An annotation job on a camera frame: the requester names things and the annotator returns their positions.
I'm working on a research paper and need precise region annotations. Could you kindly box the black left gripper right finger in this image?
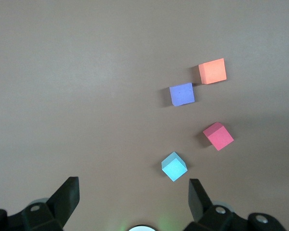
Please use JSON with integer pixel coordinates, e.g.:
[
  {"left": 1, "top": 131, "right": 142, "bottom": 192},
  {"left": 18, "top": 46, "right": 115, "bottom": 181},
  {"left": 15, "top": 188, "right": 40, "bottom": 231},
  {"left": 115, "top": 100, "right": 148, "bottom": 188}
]
[{"left": 184, "top": 178, "right": 287, "bottom": 231}]

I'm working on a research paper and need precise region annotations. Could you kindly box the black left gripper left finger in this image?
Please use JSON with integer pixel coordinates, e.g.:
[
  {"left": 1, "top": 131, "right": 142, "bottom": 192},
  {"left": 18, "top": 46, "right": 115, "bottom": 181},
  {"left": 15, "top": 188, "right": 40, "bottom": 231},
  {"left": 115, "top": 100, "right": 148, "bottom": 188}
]
[{"left": 0, "top": 176, "right": 80, "bottom": 231}]

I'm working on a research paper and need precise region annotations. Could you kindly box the red foam cube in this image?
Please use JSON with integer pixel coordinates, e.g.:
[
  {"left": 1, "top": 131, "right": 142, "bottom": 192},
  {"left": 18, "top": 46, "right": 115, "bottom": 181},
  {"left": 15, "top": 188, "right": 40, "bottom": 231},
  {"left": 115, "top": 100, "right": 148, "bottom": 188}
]
[{"left": 202, "top": 121, "right": 235, "bottom": 152}]

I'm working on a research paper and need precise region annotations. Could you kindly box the purple foam cube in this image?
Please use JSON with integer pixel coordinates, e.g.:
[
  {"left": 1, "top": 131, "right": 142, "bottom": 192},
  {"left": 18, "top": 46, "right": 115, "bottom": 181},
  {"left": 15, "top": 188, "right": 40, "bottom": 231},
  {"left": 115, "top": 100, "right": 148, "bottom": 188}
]
[{"left": 169, "top": 82, "right": 196, "bottom": 107}]

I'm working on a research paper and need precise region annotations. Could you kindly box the orange foam cube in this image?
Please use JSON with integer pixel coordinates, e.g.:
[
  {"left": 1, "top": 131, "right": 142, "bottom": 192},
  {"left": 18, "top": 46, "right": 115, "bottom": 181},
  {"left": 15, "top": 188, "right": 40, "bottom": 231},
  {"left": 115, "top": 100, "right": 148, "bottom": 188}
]
[{"left": 198, "top": 58, "right": 227, "bottom": 85}]

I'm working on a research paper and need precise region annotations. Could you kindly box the light blue foam cube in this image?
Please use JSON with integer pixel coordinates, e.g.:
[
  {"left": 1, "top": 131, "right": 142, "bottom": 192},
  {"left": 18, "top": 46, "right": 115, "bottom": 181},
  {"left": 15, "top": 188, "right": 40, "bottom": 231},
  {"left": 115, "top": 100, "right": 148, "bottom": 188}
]
[{"left": 161, "top": 151, "right": 188, "bottom": 183}]

